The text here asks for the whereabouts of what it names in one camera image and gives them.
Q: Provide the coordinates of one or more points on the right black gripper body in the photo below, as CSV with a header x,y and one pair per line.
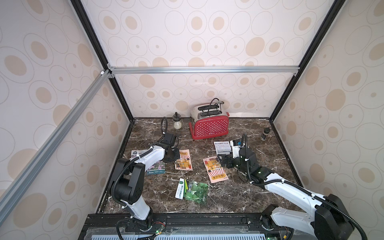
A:
x,y
229,160

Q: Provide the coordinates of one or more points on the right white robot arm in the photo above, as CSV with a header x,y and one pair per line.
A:
x,y
324,217

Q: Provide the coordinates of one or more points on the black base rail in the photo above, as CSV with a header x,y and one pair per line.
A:
x,y
194,226

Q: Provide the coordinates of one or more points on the green pea seed packet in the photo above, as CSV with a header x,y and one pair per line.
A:
x,y
192,191

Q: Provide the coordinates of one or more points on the red polka dot toaster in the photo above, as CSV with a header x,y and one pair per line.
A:
x,y
209,120

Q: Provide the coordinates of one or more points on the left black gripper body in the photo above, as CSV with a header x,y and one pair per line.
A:
x,y
174,154

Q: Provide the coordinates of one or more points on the small dark spice bottle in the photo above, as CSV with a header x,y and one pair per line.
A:
x,y
265,133

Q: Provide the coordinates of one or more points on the orange marigold seed packet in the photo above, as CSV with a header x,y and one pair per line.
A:
x,y
184,163

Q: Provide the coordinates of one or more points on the white green-text seed packet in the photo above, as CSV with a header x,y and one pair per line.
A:
x,y
223,148

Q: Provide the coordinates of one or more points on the silver aluminium cross rail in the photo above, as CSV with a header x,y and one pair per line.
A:
x,y
204,70

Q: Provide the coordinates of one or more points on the silver aluminium side rail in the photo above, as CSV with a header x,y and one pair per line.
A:
x,y
25,178

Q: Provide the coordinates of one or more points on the black corner frame post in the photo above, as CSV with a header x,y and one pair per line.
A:
x,y
97,47

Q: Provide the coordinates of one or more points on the white orange-text seed packet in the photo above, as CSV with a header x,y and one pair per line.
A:
x,y
214,169

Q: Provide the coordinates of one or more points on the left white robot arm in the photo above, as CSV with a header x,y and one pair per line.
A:
x,y
127,181

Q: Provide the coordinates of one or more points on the black right corner post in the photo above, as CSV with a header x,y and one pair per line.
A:
x,y
319,36

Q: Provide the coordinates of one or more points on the glass jar with white granules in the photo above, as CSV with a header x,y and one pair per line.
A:
x,y
177,119

